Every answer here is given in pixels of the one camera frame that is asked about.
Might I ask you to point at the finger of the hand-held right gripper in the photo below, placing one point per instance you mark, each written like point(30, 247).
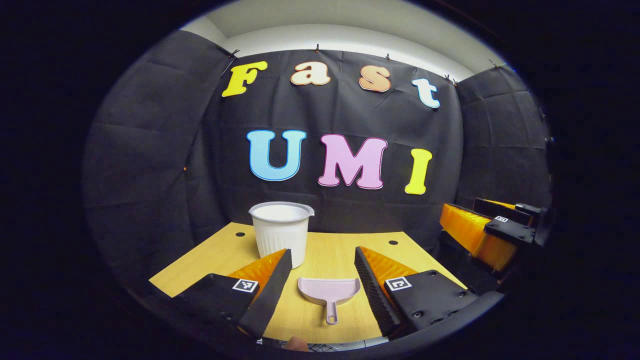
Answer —
point(500, 209)
point(507, 231)

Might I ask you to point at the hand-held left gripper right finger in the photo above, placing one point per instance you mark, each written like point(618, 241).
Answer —
point(372, 295)

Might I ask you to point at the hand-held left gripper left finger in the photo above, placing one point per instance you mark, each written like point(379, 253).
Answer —
point(265, 302)

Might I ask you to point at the lilac plastic dustpan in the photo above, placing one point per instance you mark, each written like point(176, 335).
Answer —
point(327, 289)

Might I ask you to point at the white ribbed garbage bin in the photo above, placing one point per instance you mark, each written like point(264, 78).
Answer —
point(280, 235)

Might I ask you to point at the black backdrop cloth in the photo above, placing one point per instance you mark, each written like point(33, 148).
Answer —
point(320, 115)

